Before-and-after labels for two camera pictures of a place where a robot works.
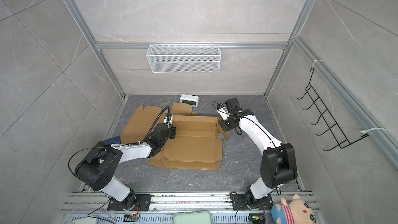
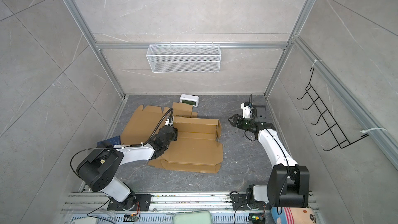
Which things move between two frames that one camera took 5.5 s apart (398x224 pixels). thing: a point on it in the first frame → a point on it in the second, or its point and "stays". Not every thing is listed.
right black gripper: x=223 y=122 → x=238 y=121
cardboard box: x=197 y=145 stays
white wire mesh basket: x=183 y=58 stays
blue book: x=115 y=140 stays
